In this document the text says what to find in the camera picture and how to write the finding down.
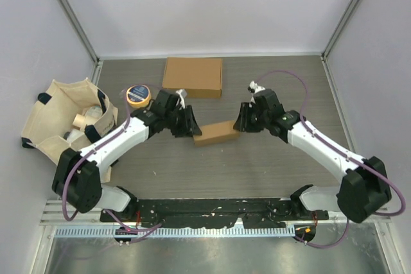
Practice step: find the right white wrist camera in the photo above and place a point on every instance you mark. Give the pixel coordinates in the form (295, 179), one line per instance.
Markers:
(254, 88)

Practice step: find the cardboard tube in bag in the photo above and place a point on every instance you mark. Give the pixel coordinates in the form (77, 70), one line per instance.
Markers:
(80, 121)

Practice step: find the white slotted cable duct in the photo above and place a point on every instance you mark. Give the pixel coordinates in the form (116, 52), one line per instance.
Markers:
(238, 230)

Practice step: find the large brown cardboard box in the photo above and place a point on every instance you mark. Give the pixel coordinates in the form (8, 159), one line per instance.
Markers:
(201, 78)

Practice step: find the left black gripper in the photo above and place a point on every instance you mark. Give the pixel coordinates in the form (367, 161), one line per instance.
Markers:
(191, 128)

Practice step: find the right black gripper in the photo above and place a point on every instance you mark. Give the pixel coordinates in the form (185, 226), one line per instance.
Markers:
(241, 122)

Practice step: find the yellow masking tape roll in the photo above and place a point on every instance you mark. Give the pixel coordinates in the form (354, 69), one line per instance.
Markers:
(138, 96)

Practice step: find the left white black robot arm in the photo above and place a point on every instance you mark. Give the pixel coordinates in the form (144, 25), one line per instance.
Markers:
(78, 176)

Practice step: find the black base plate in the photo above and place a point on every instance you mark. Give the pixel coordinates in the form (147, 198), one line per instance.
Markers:
(217, 213)

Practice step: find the right aluminium frame post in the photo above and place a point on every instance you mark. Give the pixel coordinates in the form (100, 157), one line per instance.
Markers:
(342, 23)

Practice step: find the aluminium frame post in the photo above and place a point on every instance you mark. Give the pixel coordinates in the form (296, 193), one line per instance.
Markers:
(342, 23)
(78, 29)

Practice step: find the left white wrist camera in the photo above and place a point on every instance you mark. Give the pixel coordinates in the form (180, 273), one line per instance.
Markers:
(181, 100)

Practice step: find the left aluminium frame post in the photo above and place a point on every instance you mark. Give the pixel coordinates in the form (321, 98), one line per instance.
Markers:
(78, 29)

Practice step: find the beige canvas tote bag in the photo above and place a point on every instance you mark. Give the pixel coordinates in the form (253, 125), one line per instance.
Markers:
(49, 127)

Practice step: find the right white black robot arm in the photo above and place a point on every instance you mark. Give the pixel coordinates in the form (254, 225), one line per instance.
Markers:
(361, 190)

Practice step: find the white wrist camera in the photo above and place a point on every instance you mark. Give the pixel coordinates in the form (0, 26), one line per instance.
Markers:
(254, 88)
(181, 100)

